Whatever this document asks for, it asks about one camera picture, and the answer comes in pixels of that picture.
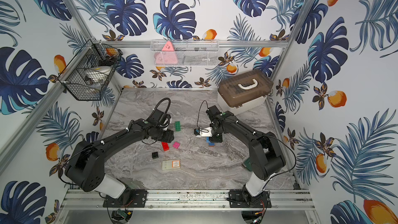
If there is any green long lego brick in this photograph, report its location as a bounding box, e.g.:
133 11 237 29
175 121 181 132

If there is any black small lego brick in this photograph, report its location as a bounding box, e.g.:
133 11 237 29
152 152 159 159

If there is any pink triangle object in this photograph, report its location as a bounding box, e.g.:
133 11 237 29
154 41 178 66

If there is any pink square lego brick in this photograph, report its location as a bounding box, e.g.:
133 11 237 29
173 142 180 149

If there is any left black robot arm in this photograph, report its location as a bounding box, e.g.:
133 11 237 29
65 110 174 204

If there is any black wire basket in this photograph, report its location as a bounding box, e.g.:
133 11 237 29
57 39 123 101

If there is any white eraser with orange label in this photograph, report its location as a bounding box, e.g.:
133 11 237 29
162 160 181 170

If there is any white mesh wall basket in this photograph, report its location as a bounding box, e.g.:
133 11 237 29
150 39 219 67

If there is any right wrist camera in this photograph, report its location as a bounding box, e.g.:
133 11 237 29
194 127 212 138

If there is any red long lego brick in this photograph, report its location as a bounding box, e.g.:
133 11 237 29
161 142 170 151

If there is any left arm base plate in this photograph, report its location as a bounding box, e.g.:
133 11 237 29
103 189 148 208

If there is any brown lidded storage box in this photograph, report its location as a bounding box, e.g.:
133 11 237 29
217 69 273 115

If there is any aluminium front rail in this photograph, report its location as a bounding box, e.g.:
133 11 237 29
61 190 315 211

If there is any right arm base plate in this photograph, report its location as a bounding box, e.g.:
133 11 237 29
226 189 272 208

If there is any dark green plastic piece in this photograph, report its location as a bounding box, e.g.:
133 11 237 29
242 158 252 172

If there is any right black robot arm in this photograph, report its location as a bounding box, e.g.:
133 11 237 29
206 106 286 198

